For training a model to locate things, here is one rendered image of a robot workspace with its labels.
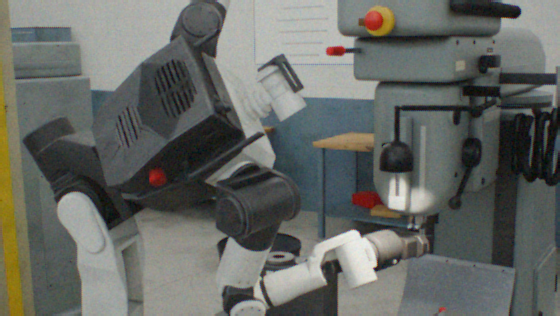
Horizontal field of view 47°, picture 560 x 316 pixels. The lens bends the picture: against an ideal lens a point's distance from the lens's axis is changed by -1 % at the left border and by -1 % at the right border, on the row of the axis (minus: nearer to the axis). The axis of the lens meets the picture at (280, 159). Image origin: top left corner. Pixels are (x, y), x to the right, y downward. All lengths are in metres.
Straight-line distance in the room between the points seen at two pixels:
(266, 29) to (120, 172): 5.66
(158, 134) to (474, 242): 1.10
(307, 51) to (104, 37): 2.99
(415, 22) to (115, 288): 0.87
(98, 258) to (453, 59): 0.88
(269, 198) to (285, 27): 5.57
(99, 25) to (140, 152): 7.37
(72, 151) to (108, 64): 7.07
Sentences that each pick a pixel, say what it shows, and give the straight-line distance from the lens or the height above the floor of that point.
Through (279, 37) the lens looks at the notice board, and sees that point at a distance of 6.80.
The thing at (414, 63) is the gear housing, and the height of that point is 1.67.
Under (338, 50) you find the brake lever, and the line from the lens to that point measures 1.40.
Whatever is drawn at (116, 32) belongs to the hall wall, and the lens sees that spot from 8.39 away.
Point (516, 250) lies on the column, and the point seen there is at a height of 1.13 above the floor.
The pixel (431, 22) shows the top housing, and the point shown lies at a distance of 1.35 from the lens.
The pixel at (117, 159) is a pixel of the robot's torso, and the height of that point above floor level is 1.49.
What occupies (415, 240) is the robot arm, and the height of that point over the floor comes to 1.25.
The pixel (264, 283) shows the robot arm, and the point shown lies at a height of 1.19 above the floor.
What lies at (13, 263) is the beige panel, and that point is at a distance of 2.85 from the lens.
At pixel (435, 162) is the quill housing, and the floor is 1.45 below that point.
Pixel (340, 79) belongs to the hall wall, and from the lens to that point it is 6.44.
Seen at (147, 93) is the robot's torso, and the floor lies 1.63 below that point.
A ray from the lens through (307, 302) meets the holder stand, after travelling 1.82.
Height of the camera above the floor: 1.71
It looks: 10 degrees down
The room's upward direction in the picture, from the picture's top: 1 degrees counter-clockwise
